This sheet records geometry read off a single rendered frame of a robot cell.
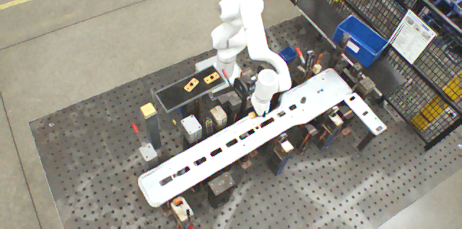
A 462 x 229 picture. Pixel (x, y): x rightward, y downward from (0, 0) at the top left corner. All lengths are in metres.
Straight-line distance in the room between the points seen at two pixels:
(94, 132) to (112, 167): 0.27
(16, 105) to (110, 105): 1.28
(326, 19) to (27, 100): 2.58
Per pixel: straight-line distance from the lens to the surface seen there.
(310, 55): 2.26
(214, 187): 1.97
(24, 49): 4.03
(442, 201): 3.62
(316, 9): 2.75
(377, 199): 2.53
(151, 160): 2.01
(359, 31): 2.65
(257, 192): 2.33
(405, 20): 2.43
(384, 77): 2.55
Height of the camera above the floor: 2.90
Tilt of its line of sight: 59 degrees down
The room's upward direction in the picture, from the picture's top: 9 degrees clockwise
